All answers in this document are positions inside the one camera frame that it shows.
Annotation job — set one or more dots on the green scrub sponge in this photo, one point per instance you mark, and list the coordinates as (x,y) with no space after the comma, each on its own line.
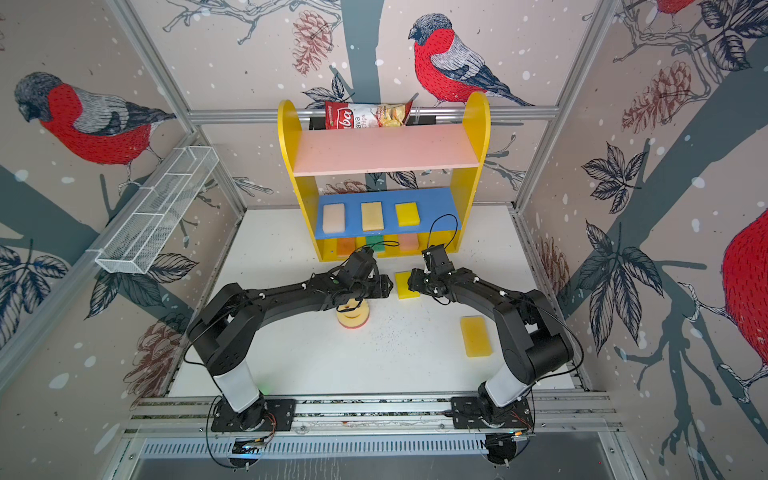
(376,243)

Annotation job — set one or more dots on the red cassava chips bag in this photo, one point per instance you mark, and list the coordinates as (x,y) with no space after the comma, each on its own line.
(342,115)

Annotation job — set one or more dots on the light pink sponge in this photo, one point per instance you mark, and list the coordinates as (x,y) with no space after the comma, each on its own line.
(334,218)

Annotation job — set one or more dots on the yellow rectangular sponge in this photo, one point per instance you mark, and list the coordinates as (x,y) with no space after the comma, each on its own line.
(475,337)

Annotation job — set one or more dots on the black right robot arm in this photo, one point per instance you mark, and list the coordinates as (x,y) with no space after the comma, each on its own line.
(533,343)

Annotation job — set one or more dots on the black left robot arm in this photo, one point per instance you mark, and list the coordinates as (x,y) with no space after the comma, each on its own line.
(223,332)

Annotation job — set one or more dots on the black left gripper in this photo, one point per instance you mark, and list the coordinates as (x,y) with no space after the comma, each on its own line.
(382,286)

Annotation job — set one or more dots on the yellow shelf with coloured boards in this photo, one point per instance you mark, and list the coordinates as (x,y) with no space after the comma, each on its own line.
(460,149)

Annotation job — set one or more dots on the pale yellow sponge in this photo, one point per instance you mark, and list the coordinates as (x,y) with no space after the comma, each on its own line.
(372,216)

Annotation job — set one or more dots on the orange scrub sponge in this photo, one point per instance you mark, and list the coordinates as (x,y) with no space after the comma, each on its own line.
(345,247)

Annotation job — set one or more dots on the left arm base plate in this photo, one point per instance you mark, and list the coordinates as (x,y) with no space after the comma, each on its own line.
(265,415)

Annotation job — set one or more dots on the small yellow square sponge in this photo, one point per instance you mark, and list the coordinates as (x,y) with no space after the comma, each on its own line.
(407,214)

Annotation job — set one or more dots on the white wire mesh basket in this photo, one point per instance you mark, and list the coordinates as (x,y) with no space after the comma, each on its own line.
(162,203)

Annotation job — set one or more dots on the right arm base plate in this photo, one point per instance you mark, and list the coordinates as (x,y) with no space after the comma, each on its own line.
(471,412)

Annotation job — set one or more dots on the bright yellow square sponge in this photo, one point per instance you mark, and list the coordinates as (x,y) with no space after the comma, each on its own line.
(402,286)

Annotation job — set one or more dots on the smiley face sponge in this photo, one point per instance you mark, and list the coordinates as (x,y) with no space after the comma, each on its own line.
(353,314)

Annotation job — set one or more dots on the salmon orange sponge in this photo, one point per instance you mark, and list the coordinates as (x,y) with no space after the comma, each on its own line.
(408,242)

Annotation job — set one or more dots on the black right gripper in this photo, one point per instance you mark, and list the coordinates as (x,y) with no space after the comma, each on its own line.
(414,283)

